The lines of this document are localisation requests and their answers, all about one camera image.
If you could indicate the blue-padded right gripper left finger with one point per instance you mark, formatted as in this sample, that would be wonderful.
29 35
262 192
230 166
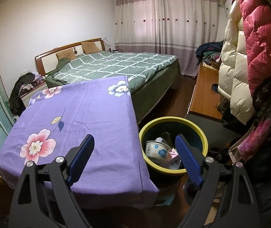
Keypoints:
43 195

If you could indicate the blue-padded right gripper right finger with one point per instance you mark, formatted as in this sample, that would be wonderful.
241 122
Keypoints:
219 195

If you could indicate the white plastic bowl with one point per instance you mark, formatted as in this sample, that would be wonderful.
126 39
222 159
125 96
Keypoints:
157 151

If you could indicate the yellow rimmed trash bin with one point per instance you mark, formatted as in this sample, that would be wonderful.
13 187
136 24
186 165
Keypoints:
168 128

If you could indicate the white nightstand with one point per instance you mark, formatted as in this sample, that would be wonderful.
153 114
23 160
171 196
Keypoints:
27 96

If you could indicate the dark clothes pile on nightstand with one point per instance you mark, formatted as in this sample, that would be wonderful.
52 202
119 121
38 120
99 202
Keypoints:
22 86

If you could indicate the purple floral tablecloth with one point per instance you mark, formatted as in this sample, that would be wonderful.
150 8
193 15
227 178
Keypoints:
58 119

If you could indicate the pink paper package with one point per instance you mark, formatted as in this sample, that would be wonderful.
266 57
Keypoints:
172 160

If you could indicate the wooden headboard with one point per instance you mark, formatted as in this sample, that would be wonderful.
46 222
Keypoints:
47 61

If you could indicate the wooden desk cabinet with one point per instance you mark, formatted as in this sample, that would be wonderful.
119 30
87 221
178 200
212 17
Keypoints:
204 100

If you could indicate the left brown pillow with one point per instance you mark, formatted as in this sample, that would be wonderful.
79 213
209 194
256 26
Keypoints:
66 54

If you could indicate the brown pillow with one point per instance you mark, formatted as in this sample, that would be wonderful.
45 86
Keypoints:
66 54
90 47

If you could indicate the cream puffer jacket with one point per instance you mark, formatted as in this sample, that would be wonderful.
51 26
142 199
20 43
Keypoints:
233 80

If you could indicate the right brown pillow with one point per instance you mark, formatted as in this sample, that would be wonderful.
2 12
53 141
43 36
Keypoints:
90 47

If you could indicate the bed with green quilt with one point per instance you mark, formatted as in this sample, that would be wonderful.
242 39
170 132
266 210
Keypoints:
148 76

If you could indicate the clothes pile on desk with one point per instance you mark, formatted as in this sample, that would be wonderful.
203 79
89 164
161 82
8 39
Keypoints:
207 49

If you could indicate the red puffer jacket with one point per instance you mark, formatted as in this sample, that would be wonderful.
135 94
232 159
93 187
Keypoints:
256 16

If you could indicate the pink beige curtain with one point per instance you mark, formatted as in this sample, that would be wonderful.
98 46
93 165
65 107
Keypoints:
171 27

